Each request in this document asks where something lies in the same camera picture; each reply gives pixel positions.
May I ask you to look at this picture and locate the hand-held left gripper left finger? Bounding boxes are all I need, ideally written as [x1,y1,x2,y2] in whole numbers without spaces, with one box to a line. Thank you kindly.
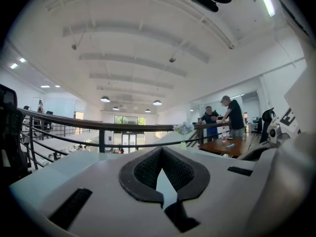
[9,146,183,235]

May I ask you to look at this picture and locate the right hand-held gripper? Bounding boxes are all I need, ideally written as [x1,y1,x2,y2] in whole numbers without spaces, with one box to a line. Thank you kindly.
[267,66,310,148]

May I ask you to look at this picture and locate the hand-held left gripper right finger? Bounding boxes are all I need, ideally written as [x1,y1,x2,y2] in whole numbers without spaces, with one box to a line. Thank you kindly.
[161,147,277,237]

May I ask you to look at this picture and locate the black headrest office chair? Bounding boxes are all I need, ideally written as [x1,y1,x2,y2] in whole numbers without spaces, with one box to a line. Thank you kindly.
[259,107,277,144]

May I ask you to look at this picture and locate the brown wooden table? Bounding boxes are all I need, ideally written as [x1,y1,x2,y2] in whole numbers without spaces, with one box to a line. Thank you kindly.
[198,133,255,158]

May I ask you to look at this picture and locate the dark metal railing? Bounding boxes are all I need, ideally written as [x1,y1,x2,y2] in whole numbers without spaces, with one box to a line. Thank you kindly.
[16,107,207,170]

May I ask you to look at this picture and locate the glass entrance door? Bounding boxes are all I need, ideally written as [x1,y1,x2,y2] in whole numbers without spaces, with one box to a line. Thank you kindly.
[113,115,146,155]

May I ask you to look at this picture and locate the pale flower bouquet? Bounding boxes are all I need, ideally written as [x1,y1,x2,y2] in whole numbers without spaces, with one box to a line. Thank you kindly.
[172,120,195,136]

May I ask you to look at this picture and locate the black mesh office chair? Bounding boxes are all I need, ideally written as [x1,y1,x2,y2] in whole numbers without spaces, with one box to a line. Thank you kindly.
[0,83,32,180]

